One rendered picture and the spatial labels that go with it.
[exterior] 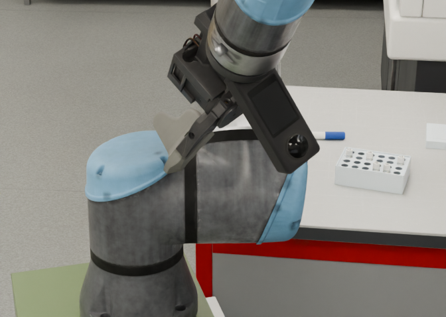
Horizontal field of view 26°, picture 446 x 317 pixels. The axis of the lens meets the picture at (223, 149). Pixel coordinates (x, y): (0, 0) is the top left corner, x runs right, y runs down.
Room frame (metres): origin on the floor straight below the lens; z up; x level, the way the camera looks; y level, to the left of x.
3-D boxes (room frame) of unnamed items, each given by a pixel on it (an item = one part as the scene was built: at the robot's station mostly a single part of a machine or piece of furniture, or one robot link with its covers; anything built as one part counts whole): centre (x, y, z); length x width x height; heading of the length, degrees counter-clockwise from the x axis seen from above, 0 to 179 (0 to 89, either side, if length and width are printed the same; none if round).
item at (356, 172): (1.57, -0.27, 0.78); 0.12 x 0.08 x 0.04; 71
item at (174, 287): (1.03, 0.11, 0.91); 0.15 x 0.15 x 0.10
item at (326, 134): (1.75, -0.17, 0.77); 0.14 x 0.02 x 0.02; 89
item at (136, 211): (1.03, 0.10, 1.03); 0.13 x 0.12 x 0.14; 92
